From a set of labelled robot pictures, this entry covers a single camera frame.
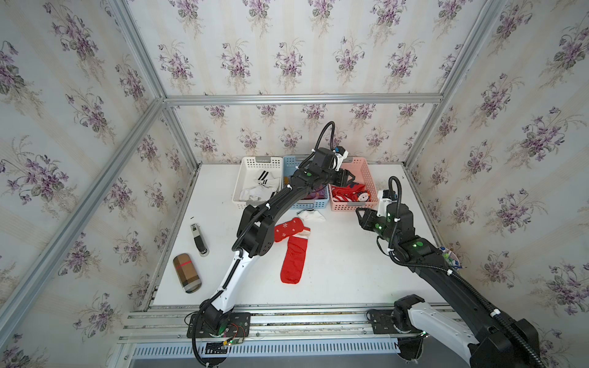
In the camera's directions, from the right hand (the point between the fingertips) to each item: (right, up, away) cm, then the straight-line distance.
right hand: (364, 210), depth 80 cm
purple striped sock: (-16, +5, +19) cm, 25 cm away
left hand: (-2, +13, +10) cm, 17 cm away
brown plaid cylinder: (-63, -24, 0) cm, 67 cm away
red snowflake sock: (-1, +5, +24) cm, 25 cm away
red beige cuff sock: (-21, -11, +14) cm, 27 cm away
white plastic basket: (-49, +18, +37) cm, 64 cm away
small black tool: (-61, -14, +6) cm, 63 cm away
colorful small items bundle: (+30, -16, -2) cm, 34 cm away
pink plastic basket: (+10, +18, +38) cm, 43 cm away
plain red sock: (-25, -20, +8) cm, 33 cm away
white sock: (-39, +10, +27) cm, 48 cm away
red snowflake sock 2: (-27, -9, +14) cm, 32 cm away
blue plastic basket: (-14, +3, +18) cm, 23 cm away
